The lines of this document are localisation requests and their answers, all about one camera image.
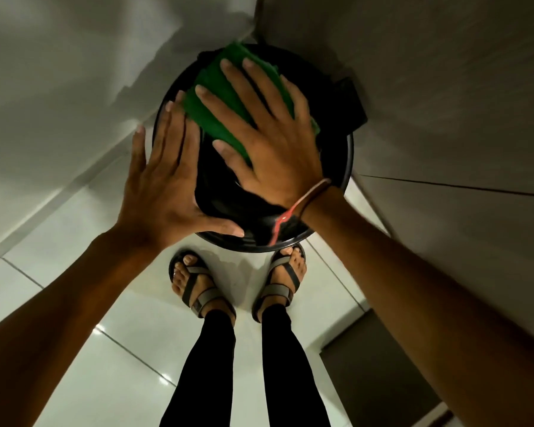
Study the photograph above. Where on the person's left hand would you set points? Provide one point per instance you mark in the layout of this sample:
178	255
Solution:
160	195

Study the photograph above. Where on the person's right hand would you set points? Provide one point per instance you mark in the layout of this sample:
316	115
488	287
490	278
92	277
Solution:
285	164

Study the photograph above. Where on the person's right little finger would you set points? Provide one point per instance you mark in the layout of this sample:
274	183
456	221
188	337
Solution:
299	102

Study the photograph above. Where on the person's right thumb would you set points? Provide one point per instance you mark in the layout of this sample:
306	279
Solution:
233	166

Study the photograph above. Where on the person's left thumb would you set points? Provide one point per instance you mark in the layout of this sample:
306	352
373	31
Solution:
218	226

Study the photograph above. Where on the person's left little finger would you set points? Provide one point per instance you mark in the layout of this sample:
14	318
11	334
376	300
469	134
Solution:
138	151

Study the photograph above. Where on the person's right middle finger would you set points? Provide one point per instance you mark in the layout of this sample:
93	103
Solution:
249	93

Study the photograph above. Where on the person's left middle finger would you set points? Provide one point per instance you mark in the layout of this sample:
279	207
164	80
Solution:
177	128

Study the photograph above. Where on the round black trash bin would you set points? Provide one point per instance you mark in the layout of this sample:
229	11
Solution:
222	195

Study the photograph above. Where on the green cleaning cloth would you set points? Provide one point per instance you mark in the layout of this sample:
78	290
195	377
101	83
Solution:
213	102

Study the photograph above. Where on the person's right forearm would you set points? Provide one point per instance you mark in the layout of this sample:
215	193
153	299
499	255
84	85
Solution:
427	306

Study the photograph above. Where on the person's left forearm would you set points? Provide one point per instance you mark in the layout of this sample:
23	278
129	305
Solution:
58	324

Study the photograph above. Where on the person's left foot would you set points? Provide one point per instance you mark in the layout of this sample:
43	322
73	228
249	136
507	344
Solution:
183	280

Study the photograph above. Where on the person's foot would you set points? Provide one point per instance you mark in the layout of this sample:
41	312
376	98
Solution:
183	280
296	264

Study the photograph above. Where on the person's right foot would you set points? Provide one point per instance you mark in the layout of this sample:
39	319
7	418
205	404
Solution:
296	264

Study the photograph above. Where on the black trousers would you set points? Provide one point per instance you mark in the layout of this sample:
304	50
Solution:
289	377

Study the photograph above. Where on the dark grey floor mat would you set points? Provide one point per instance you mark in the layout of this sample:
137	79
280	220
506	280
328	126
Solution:
378	373

